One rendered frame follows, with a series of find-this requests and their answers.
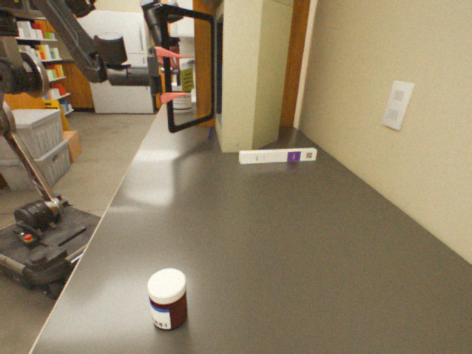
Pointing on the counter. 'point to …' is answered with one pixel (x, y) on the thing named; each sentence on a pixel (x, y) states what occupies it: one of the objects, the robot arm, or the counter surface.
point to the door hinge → (214, 70)
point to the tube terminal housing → (252, 71)
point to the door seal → (169, 62)
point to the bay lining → (219, 68)
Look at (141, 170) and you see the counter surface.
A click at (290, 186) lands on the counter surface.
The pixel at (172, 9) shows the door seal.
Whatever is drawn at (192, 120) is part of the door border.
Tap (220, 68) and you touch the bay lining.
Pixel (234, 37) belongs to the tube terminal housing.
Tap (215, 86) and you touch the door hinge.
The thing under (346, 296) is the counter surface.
